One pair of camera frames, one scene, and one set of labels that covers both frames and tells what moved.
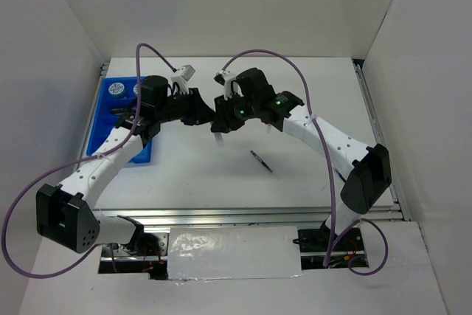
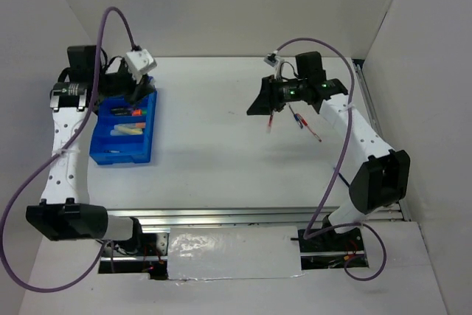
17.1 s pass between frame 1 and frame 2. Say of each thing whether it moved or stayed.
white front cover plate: stayed
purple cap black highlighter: stayed
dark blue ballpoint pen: stayed
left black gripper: moved
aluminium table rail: stayed
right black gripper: moved
